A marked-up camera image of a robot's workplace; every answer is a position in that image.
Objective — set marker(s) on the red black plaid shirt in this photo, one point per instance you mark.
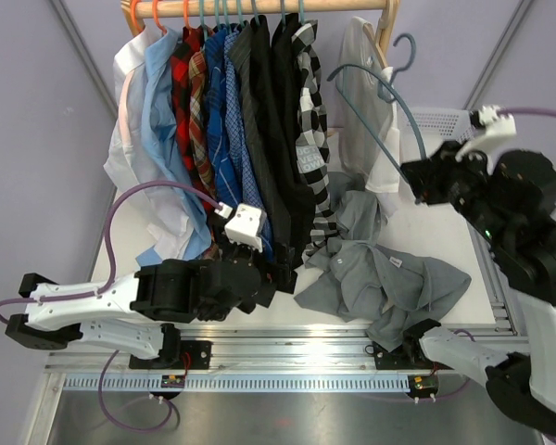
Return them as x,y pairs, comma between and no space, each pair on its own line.
180,97

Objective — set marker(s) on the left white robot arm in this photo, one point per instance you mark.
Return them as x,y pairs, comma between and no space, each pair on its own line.
141,313

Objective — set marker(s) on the white plastic basket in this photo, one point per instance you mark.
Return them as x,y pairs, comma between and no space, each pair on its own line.
446,123

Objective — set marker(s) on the grey button shirt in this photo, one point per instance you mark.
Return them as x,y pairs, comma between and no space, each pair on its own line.
361,279

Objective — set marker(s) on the wooden rack left leg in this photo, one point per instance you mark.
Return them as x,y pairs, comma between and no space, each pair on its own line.
125,8

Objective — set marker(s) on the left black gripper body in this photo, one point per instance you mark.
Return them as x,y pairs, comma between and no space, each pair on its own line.
271,273

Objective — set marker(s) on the wooden rack right leg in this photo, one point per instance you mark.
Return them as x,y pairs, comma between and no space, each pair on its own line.
380,37

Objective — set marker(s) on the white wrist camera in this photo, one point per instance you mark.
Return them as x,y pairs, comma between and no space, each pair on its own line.
242,225
496,129

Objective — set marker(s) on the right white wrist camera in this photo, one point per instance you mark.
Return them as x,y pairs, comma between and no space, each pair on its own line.
496,129

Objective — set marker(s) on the blue striped shirt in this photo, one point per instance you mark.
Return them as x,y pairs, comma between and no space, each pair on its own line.
227,187

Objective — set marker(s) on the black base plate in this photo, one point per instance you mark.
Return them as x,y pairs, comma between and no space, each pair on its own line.
407,356
197,352

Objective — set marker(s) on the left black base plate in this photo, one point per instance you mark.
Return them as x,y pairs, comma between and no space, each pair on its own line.
197,352

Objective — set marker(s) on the white t-shirt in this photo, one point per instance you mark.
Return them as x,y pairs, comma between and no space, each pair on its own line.
370,111

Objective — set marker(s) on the aluminium mounting rail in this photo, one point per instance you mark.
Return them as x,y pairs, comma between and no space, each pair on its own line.
320,349

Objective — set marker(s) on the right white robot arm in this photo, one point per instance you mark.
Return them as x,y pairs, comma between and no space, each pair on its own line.
510,205

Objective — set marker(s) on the blue checked shirt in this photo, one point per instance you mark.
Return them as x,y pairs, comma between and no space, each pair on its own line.
236,129

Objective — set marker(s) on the grey-blue plastic hanger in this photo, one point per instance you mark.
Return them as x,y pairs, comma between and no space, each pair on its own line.
389,92

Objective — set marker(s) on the slotted cable duct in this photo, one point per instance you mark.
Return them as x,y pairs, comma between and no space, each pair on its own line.
235,383

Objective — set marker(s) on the white dress shirt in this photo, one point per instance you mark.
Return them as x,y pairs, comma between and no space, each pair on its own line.
129,165

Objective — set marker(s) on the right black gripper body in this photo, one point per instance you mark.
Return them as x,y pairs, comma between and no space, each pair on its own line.
458,182

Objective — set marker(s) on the dark grey pinstripe shirt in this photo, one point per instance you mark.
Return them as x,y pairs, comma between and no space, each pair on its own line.
278,218

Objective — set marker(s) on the wooden rack leg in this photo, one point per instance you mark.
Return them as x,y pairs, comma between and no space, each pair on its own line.
380,37
125,8

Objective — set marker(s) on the light blue shirt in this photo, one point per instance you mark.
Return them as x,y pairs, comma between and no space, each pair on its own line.
158,133

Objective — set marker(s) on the orange hanger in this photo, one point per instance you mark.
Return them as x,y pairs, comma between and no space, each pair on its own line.
137,23
156,18
186,21

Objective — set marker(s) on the wooden clothes rail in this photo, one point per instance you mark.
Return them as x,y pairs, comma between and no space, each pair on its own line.
174,9

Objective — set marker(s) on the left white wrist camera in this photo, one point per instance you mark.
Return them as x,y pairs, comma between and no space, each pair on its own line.
242,225

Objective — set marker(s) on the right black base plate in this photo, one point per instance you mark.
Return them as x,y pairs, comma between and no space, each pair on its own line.
407,356

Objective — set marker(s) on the black white checked shirt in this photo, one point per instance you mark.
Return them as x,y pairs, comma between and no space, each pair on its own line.
313,152

